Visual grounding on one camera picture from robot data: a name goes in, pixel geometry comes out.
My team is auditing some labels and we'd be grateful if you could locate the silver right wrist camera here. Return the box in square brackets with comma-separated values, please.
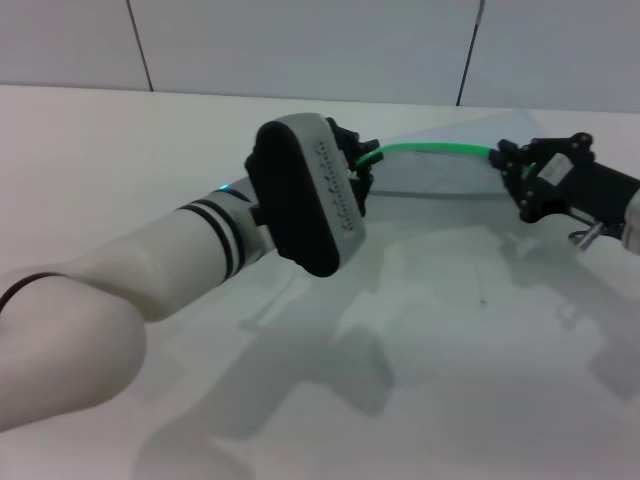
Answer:
[621, 185, 640, 247]

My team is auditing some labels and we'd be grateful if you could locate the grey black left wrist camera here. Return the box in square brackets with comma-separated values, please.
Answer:
[244, 113, 367, 279]

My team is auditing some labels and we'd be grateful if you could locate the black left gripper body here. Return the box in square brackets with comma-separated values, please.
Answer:
[326, 117, 362, 154]

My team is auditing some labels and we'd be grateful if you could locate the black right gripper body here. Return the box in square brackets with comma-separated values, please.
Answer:
[518, 153, 640, 235]

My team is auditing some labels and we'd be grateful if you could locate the translucent green-zipper document bag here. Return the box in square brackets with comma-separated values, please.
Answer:
[355, 110, 547, 202]

